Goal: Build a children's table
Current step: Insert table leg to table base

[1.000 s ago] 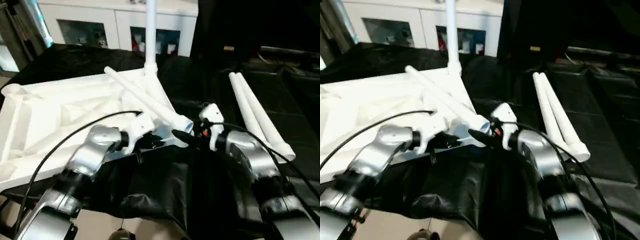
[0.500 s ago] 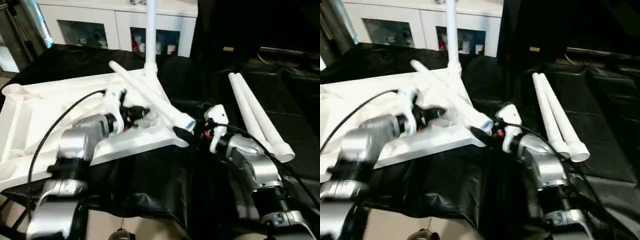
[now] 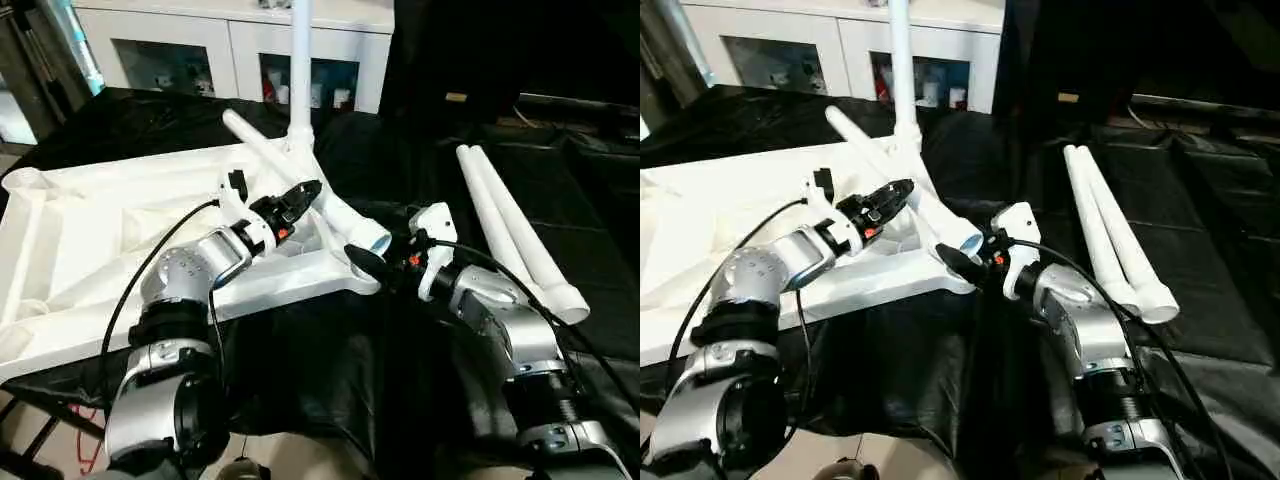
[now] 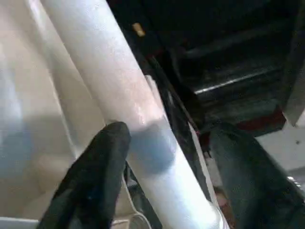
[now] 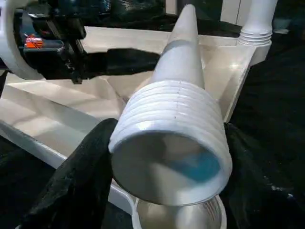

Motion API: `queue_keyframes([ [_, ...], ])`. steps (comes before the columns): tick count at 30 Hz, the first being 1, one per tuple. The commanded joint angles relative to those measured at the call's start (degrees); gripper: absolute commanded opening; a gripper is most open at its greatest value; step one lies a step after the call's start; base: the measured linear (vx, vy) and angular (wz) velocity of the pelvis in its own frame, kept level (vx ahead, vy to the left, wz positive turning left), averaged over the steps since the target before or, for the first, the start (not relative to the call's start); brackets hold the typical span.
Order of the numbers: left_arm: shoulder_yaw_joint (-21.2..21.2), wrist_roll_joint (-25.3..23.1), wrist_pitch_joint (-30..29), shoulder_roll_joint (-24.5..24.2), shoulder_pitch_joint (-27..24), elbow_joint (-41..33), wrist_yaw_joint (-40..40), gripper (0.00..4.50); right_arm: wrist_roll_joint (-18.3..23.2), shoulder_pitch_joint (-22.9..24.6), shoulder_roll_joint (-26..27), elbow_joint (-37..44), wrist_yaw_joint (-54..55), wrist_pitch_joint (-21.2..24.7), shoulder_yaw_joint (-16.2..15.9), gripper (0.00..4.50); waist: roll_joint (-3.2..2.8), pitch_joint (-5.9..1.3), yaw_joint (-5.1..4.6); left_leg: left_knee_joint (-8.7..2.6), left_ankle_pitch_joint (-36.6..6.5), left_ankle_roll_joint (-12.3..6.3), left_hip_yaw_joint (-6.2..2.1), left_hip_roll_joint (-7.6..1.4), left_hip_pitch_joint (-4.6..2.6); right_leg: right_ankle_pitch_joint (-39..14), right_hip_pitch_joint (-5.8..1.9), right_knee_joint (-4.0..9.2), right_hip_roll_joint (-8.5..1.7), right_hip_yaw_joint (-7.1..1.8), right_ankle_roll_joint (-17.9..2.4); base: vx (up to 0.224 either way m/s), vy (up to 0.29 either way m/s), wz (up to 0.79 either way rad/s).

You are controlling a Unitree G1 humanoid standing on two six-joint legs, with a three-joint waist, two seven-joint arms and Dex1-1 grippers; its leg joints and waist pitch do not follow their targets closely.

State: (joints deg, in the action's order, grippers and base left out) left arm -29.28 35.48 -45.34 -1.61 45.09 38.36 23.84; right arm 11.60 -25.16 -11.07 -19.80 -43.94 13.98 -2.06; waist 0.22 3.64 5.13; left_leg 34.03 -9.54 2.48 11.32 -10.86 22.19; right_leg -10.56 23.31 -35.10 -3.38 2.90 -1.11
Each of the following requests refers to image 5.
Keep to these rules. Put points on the white plastic table leg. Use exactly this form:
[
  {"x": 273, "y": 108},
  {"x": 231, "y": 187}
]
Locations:
[
  {"x": 181, "y": 95},
  {"x": 256, "y": 23}
]

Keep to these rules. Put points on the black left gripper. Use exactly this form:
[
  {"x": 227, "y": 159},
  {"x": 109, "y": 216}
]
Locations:
[{"x": 52, "y": 47}]

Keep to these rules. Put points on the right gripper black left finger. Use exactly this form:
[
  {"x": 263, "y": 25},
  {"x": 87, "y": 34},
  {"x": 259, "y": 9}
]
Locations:
[{"x": 76, "y": 186}]

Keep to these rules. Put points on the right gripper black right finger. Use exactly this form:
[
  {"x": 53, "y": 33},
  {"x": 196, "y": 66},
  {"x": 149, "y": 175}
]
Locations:
[{"x": 262, "y": 186}]

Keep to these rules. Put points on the black plastic mat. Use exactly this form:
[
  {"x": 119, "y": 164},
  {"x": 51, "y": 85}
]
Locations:
[{"x": 274, "y": 107}]

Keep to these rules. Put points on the white plastic table top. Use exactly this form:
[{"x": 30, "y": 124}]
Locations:
[{"x": 71, "y": 107}]

